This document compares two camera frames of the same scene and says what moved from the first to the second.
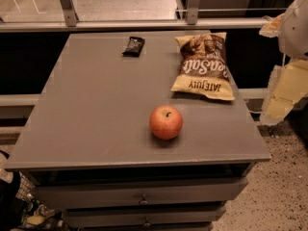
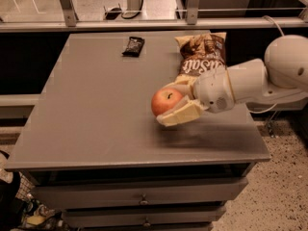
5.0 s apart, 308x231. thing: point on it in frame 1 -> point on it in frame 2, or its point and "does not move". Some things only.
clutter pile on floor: [19, 211] does not move
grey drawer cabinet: [112, 148] does not move
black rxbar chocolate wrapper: [134, 47] does not move
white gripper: [295, 29] -> [212, 89]
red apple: [166, 122] -> [164, 99]
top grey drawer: [139, 192] does not move
